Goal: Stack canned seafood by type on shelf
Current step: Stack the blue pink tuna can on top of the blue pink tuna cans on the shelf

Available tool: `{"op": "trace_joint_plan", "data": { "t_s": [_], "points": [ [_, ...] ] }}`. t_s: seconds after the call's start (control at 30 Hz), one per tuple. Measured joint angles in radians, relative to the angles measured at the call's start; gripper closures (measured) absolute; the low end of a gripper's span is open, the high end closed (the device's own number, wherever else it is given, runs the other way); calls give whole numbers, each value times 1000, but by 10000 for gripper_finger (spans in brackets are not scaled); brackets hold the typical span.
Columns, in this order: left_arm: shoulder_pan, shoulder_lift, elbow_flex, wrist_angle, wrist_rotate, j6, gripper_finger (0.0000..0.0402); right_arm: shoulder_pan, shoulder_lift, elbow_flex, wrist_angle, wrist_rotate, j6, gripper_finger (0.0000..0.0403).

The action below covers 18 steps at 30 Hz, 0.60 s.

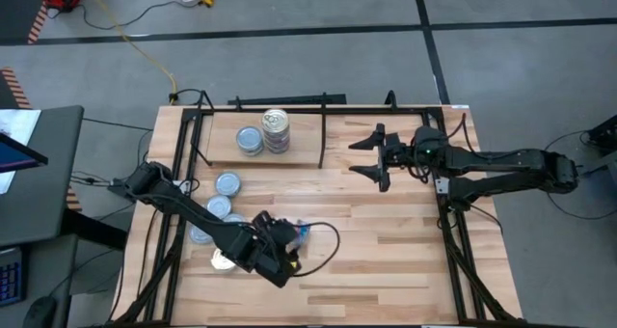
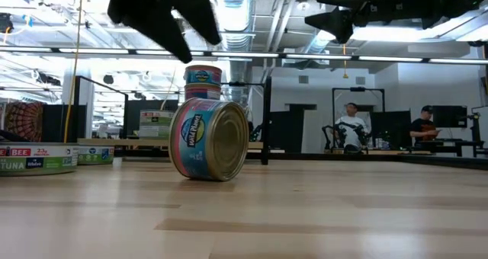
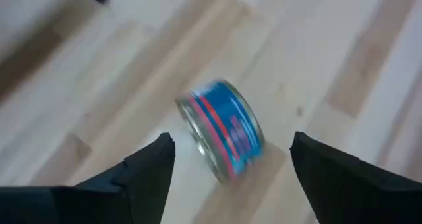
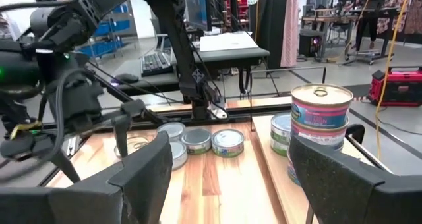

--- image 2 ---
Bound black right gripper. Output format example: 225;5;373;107
304;0;455;45

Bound Wild Planet pink salmon can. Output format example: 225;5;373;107
184;82;222;101
168;98;250;183
184;64;223;85

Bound wooden shelf board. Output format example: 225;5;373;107
77;137;286;155

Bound long strip light bar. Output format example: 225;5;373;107
0;44;488;66

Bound person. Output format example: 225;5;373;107
409;104;441;142
334;102;369;152

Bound black partition panel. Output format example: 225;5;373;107
369;110;413;150
268;103;306;154

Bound black background robot arms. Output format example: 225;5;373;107
321;120;373;154

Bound patterned red tapestry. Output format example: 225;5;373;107
2;101;45;144

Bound black background desk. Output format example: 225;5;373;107
413;138;488;158

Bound silver ribbed ceiling duct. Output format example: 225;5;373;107
211;0;255;111

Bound black background stand frame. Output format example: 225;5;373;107
330;86;386;150

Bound thin yellow cord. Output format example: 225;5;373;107
159;66;177;111

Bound thick yellow cable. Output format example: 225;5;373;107
63;0;85;144

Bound black metal shelf frame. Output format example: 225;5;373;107
72;75;274;166

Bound black wall monitor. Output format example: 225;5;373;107
432;104;468;129

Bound black camera tripod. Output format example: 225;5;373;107
467;105;488;157

